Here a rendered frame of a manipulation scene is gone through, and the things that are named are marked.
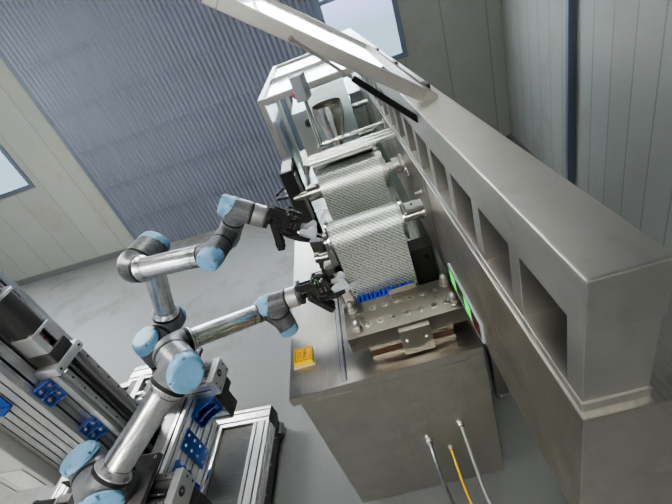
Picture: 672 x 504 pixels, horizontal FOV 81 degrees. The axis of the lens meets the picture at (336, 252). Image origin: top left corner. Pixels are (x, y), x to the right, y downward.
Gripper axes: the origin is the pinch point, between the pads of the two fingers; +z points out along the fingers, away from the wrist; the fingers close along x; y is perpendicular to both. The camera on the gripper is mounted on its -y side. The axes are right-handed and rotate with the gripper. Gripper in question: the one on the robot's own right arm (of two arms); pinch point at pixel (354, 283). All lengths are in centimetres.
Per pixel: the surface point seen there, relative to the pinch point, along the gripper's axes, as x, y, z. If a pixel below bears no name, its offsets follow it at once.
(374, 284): -0.3, -3.0, 6.6
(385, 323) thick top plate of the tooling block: -17.3, -6.1, 6.8
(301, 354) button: -9.9, -16.6, -26.4
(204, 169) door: 326, -33, -153
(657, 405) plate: -84, 34, 39
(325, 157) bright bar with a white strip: 30.2, 36.4, 3.2
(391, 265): -0.2, 2.9, 14.4
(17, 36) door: 335, 142, -257
